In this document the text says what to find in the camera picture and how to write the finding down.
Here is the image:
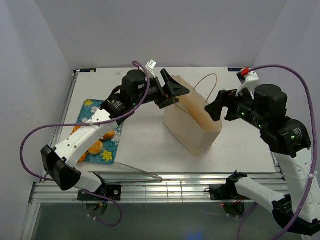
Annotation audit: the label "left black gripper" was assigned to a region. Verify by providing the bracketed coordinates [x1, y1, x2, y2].
[132, 68, 189, 109]

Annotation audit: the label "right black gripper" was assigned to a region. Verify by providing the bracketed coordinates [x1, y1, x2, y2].
[204, 84, 267, 130]

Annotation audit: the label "brown paper bag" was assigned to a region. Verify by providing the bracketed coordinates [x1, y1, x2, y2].
[163, 75, 222, 157]

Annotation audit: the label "metal serving tongs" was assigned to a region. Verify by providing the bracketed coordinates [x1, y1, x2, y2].
[115, 162, 164, 183]

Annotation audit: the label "teal patterned tray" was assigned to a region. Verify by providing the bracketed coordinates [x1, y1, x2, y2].
[76, 99, 124, 165]

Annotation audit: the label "small round scored roll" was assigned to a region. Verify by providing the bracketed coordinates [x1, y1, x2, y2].
[87, 140, 104, 156]

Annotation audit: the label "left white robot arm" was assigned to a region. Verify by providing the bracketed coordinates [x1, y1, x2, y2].
[41, 69, 190, 200]

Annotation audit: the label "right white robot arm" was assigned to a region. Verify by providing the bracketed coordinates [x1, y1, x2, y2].
[205, 84, 320, 236]

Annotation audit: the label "oval split bread loaf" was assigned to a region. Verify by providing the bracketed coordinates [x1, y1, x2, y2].
[102, 129, 116, 141]

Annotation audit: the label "long braided orange bread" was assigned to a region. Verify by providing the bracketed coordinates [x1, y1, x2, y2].
[71, 126, 89, 163]

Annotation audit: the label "right blue table label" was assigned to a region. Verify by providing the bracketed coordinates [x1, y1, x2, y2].
[227, 67, 242, 72]

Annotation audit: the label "blue table label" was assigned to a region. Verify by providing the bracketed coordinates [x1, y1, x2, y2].
[227, 67, 242, 72]
[79, 68, 97, 73]

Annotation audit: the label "left blue table label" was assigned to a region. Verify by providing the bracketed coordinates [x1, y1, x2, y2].
[79, 68, 97, 73]

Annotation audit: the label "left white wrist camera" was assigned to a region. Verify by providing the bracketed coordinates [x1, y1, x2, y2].
[145, 59, 157, 78]

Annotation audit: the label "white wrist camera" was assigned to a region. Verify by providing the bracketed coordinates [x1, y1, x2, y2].
[145, 59, 157, 78]
[235, 67, 260, 97]

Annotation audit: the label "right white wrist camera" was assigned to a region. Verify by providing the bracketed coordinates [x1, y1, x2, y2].
[235, 67, 260, 97]

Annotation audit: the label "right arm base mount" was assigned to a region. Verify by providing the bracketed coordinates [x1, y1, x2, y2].
[204, 171, 248, 202]

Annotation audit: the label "aluminium frame rail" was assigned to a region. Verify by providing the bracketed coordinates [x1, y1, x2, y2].
[29, 172, 230, 204]

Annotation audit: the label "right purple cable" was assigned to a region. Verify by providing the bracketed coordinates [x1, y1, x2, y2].
[236, 64, 315, 240]

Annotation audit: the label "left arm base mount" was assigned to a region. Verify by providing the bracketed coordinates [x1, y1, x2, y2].
[77, 184, 122, 201]

